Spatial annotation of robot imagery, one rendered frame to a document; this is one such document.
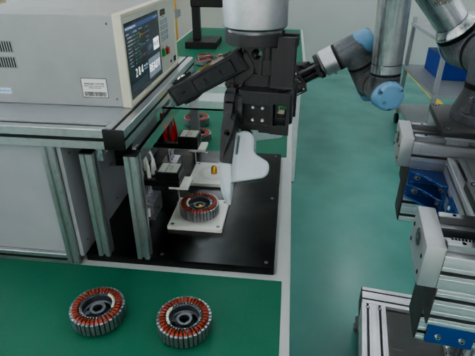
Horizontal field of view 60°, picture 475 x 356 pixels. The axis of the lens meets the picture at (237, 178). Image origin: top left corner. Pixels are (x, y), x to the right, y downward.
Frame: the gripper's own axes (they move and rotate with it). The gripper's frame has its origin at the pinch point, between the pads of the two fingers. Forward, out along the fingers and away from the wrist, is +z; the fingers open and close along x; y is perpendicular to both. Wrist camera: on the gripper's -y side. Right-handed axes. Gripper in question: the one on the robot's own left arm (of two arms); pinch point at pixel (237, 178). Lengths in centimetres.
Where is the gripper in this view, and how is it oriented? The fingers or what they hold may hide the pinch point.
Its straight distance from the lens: 58.7
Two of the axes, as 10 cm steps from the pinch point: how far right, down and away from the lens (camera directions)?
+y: 9.7, 1.2, -2.2
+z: 0.0, 8.8, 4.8
